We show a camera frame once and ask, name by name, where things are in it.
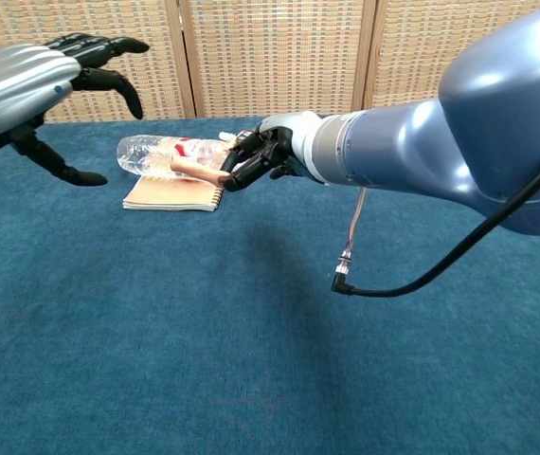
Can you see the red snack pouch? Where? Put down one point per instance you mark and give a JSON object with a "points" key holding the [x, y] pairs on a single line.
{"points": [[241, 136]]}

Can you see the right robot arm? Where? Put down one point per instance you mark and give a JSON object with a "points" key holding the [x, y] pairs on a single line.
{"points": [[440, 137]]}

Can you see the pink bone-shaped stick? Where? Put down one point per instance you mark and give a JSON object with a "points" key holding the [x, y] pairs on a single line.
{"points": [[194, 171]]}

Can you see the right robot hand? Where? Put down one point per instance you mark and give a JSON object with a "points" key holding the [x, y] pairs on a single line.
{"points": [[270, 147]]}

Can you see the spiral kraft notebook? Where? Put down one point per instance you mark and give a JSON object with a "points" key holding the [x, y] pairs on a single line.
{"points": [[175, 196]]}

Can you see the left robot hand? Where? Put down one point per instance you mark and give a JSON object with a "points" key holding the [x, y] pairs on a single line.
{"points": [[19, 90]]}

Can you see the woven bamboo folding screen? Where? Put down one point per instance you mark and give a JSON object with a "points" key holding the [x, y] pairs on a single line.
{"points": [[270, 57]]}

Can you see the blue tablecloth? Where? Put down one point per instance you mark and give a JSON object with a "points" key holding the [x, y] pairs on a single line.
{"points": [[203, 332]]}

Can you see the clear plastic water bottle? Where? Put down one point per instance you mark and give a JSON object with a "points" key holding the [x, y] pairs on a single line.
{"points": [[156, 156]]}

